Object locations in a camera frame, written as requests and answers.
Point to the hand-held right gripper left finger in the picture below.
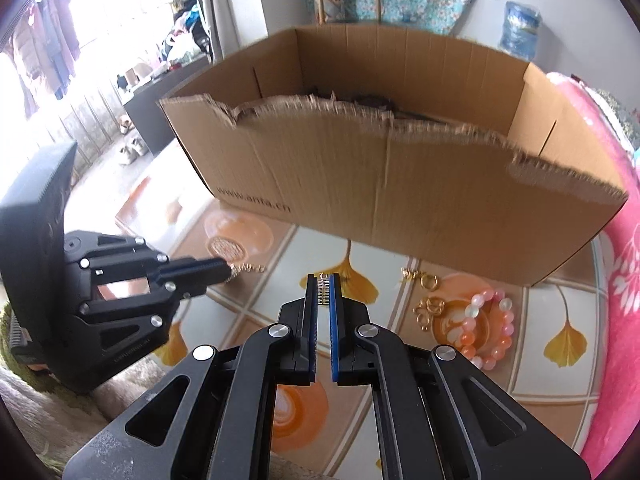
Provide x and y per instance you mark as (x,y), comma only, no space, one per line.
(311,330)

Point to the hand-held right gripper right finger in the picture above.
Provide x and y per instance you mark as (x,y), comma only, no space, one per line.
(336,330)

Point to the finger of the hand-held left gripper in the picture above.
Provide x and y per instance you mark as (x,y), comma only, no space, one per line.
(195,285)
(200,265)

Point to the gold filigree disc earring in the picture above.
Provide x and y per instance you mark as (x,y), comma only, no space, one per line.
(226,247)

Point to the silver spring earring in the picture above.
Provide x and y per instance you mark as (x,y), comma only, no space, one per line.
(324,287)

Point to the gold hoop earring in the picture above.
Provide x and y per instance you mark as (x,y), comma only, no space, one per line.
(431,306)
(428,280)

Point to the brown cardboard box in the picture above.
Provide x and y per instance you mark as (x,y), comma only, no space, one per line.
(400,200)

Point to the gold hook earring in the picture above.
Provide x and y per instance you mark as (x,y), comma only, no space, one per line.
(410,273)

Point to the white shoe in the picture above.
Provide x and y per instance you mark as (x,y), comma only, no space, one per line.
(136,147)
(127,158)

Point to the beige slipper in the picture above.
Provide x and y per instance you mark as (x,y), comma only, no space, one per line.
(125,123)

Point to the dark low cabinet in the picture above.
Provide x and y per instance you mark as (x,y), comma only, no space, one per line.
(155,110)

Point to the hanging clothes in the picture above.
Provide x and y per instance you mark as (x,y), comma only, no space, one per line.
(50,45)

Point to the ginkgo leaf patterned tablecloth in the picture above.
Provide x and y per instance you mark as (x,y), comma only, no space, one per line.
(545,390)

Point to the pile of clothes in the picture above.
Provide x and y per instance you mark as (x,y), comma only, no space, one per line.
(185,30)

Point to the grey curtain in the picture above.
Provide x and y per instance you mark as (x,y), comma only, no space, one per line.
(220,5)

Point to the pink floral blanket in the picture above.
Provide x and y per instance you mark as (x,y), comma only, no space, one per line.
(620,310)

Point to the blue water jug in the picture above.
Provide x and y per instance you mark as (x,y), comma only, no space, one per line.
(520,30)

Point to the grey lace-trimmed pillow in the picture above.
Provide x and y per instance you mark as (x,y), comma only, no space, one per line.
(617,110)

